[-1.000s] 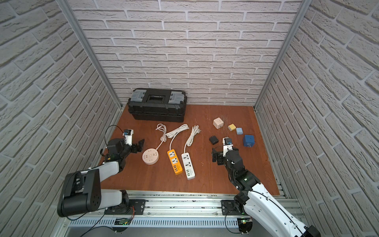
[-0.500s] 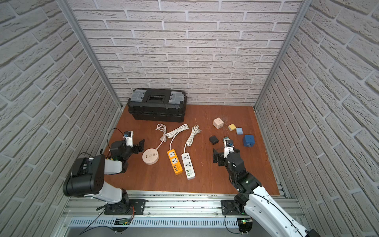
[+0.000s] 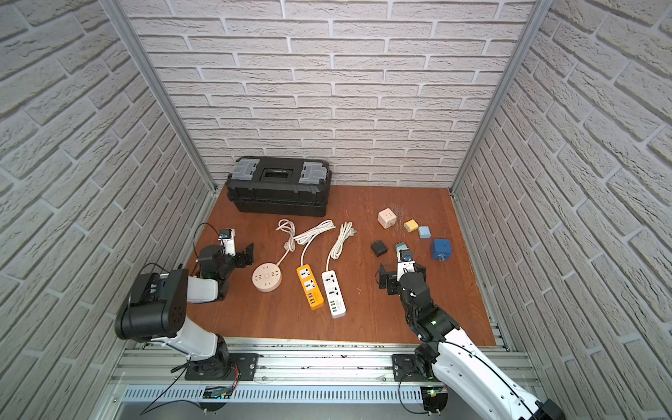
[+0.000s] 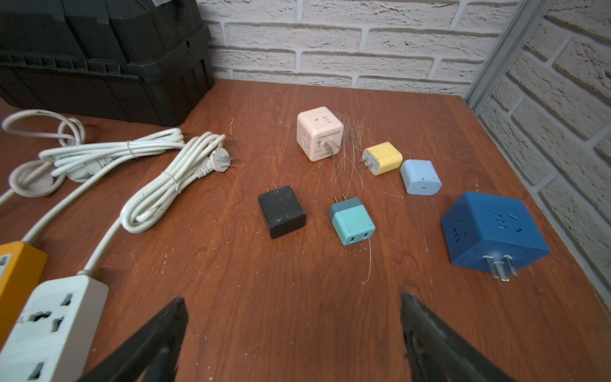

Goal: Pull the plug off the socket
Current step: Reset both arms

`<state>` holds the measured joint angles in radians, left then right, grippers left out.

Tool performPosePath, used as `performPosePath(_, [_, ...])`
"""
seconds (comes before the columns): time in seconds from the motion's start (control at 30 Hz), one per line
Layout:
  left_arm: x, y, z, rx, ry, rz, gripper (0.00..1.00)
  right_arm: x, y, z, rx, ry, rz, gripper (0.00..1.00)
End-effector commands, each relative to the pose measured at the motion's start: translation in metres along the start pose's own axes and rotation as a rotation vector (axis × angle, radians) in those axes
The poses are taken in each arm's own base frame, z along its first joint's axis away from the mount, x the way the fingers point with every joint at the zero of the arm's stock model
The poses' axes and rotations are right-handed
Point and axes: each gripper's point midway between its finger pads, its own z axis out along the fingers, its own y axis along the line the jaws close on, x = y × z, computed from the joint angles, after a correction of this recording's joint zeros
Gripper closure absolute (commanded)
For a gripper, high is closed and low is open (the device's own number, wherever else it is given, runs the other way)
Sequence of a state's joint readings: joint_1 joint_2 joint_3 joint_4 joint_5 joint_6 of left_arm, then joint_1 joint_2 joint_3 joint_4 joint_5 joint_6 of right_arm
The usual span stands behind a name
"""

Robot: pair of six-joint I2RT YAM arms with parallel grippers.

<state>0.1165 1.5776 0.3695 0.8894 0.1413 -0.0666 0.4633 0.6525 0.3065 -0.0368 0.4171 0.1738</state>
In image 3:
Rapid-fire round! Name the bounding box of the yellow charger plug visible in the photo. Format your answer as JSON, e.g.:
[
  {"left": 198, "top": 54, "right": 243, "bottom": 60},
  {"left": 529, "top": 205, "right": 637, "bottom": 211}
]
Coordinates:
[{"left": 404, "top": 220, "right": 419, "bottom": 233}]

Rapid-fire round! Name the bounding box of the round socket white cable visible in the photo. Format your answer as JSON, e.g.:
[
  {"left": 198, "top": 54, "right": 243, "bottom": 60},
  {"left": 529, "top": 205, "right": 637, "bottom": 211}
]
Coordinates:
[{"left": 275, "top": 219, "right": 298, "bottom": 268}]

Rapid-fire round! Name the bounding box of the aluminium rail frame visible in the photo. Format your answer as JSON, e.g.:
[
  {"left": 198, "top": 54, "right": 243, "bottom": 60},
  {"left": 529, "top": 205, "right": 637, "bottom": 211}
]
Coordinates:
[{"left": 93, "top": 337, "right": 552, "bottom": 420}]

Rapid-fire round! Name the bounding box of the dark blue adapter plug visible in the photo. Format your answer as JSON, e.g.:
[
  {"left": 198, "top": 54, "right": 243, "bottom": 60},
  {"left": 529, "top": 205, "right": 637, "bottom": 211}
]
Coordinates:
[{"left": 430, "top": 239, "right": 453, "bottom": 262}]

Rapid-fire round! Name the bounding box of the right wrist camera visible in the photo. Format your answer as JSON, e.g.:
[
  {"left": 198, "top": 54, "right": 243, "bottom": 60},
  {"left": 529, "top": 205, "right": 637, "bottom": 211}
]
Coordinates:
[{"left": 397, "top": 248, "right": 416, "bottom": 281}]

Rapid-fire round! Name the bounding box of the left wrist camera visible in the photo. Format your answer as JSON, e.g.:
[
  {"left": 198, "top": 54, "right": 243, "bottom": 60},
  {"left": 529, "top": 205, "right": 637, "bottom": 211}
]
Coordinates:
[{"left": 219, "top": 229, "right": 236, "bottom": 257}]

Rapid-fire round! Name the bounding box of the light blue charger plug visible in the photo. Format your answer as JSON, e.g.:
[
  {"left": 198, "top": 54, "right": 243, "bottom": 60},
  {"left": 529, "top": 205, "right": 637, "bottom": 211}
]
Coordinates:
[{"left": 418, "top": 226, "right": 432, "bottom": 239}]

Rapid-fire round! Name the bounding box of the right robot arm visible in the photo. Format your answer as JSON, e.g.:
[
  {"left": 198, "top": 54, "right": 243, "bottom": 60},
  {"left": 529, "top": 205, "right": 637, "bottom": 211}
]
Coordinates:
[{"left": 378, "top": 262, "right": 566, "bottom": 419}]

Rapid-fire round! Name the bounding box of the black plug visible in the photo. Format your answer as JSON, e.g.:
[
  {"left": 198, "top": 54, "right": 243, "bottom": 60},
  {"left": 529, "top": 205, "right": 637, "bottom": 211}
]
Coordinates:
[{"left": 370, "top": 240, "right": 388, "bottom": 257}]

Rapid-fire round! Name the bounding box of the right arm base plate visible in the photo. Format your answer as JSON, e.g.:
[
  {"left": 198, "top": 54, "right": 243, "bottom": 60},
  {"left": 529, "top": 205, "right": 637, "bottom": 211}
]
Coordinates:
[{"left": 391, "top": 353, "right": 436, "bottom": 383}]

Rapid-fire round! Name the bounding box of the white power strip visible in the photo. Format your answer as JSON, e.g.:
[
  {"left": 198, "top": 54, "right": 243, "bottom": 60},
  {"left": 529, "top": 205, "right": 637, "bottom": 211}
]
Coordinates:
[{"left": 322, "top": 271, "right": 347, "bottom": 319}]

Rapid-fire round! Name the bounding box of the round pink power socket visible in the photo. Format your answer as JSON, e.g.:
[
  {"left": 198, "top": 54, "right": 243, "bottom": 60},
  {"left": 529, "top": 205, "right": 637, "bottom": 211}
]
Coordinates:
[{"left": 252, "top": 262, "right": 282, "bottom": 293}]

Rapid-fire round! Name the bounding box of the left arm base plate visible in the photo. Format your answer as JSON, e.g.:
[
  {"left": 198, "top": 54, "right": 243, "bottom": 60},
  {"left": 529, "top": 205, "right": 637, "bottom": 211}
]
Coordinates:
[{"left": 185, "top": 353, "right": 260, "bottom": 382}]

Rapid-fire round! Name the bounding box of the black plastic toolbox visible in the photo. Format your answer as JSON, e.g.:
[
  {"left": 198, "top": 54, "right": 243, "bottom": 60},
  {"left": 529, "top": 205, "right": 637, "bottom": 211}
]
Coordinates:
[{"left": 225, "top": 156, "right": 332, "bottom": 217}]

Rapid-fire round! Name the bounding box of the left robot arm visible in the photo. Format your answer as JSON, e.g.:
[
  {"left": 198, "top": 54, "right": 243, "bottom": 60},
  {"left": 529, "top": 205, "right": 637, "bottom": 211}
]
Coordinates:
[{"left": 115, "top": 239, "right": 254, "bottom": 380}]

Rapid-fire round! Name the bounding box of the orange strip white cable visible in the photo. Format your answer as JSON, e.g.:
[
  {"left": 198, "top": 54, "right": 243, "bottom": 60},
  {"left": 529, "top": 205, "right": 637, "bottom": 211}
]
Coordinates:
[{"left": 292, "top": 219, "right": 337, "bottom": 267}]

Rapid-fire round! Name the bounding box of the orange power strip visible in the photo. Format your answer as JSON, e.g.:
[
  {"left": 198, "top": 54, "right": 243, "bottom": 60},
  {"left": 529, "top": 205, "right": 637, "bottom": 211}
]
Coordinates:
[{"left": 297, "top": 264, "right": 324, "bottom": 311}]

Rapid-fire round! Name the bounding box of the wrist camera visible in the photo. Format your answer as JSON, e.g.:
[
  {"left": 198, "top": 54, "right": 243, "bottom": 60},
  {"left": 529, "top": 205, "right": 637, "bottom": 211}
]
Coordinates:
[
  {"left": 219, "top": 229, "right": 236, "bottom": 257},
  {"left": 397, "top": 248, "right": 416, "bottom": 281}
]

